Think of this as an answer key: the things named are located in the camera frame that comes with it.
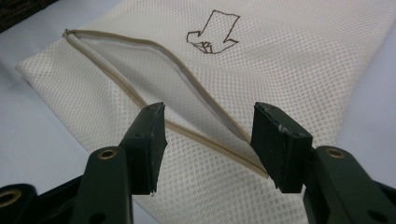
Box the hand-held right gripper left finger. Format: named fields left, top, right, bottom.
left=69, top=102, right=169, bottom=224

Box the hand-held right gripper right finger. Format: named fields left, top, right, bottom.
left=249, top=101, right=396, bottom=224

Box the white mesh laundry bag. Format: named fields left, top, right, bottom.
left=15, top=0, right=396, bottom=224

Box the dark woven fabric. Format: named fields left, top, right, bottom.
left=0, top=0, right=60, bottom=34

